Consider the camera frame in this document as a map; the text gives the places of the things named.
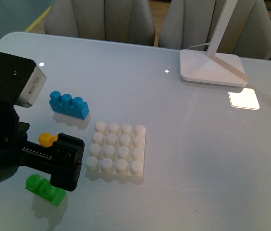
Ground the white desk lamp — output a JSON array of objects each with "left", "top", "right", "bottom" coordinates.
[{"left": 180, "top": 0, "right": 248, "bottom": 87}]

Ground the beige chair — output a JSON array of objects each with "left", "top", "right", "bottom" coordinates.
[
  {"left": 45, "top": 0, "right": 155, "bottom": 46},
  {"left": 158, "top": 0, "right": 271, "bottom": 60}
]

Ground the yellow two-stud block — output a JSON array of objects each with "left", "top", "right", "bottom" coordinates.
[{"left": 38, "top": 132, "right": 58, "bottom": 147}]

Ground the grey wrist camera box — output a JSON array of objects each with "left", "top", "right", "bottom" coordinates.
[{"left": 0, "top": 52, "right": 46, "bottom": 108}]

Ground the green two-stud block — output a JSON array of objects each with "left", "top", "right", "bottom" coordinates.
[{"left": 25, "top": 174, "right": 67, "bottom": 206}]

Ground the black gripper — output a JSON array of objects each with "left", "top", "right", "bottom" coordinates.
[{"left": 0, "top": 103, "right": 85, "bottom": 192}]

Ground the beige chair left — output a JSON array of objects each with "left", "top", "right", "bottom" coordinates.
[{"left": 45, "top": 0, "right": 155, "bottom": 46}]

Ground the white studded base plate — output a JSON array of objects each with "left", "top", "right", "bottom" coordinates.
[{"left": 86, "top": 121, "right": 146, "bottom": 178}]

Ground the blue three-stud block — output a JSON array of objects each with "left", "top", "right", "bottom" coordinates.
[{"left": 49, "top": 91, "right": 89, "bottom": 120}]

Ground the white lamp cable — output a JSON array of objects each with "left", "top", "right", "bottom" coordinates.
[{"left": 187, "top": 43, "right": 210, "bottom": 51}]

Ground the beige chair right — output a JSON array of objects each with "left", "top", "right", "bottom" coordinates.
[{"left": 158, "top": 0, "right": 271, "bottom": 60}]

